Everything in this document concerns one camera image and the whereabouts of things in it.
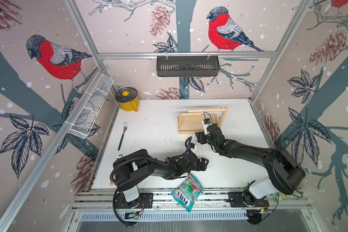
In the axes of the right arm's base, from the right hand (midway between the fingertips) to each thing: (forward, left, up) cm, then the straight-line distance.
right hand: (200, 130), depth 91 cm
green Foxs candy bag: (-35, +9, -6) cm, 36 cm away
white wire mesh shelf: (-1, +71, +10) cm, 71 cm away
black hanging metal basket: (+43, +9, +20) cm, 48 cm away
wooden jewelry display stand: (+11, +5, -7) cm, 14 cm away
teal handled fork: (+8, +54, -7) cm, 55 cm away
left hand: (-18, -2, -5) cm, 19 cm away
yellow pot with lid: (+24, +54, +3) cm, 59 cm away
